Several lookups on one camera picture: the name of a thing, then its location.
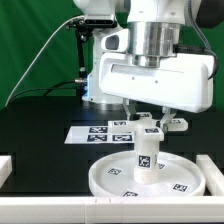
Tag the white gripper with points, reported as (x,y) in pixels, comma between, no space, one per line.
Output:
(181,82)

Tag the white table base piece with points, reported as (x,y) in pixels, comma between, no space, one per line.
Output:
(146,128)

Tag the white round table top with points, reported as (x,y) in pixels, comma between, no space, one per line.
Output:
(113,175)

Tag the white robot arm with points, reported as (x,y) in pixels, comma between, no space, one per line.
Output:
(137,54)

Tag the white marker sheet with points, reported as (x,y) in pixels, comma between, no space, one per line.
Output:
(96,135)

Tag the white right fence bar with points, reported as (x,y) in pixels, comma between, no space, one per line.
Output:
(214,177)

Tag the white fence bar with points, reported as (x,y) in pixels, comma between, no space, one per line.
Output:
(214,177)
(102,210)
(5,168)

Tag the white front fence bar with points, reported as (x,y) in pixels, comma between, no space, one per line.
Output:
(102,210)

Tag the white left fence bar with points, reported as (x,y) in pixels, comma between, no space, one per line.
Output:
(5,168)

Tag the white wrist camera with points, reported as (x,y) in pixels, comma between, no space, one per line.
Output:
(116,42)

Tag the black camera stand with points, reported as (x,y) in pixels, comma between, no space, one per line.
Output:
(81,50)

